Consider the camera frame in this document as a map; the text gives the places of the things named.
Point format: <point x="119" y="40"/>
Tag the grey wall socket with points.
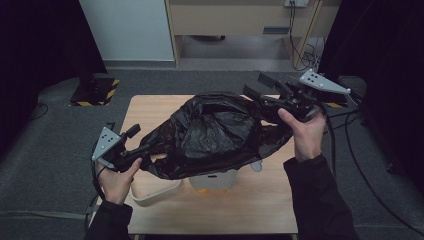
<point x="296" y="2"/>

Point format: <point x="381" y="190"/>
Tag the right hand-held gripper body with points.
<point x="301" y="103"/>

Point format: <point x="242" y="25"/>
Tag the person's right hand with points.
<point x="308" y="140"/>

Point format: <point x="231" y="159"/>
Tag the black curtain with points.
<point x="383" y="50"/>
<point x="40" y="50"/>

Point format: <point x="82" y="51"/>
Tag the black garbage bag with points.
<point x="206" y="133"/>

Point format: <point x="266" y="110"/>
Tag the light wooden desk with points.
<point x="233" y="20"/>

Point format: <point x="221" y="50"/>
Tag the person's left hand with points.
<point x="116" y="186"/>

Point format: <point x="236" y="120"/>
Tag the white cabinet panel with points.
<point x="130" y="30"/>

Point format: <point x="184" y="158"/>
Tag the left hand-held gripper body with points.
<point x="108" y="145"/>

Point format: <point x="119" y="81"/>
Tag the white trash bin with face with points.
<point x="213" y="181"/>

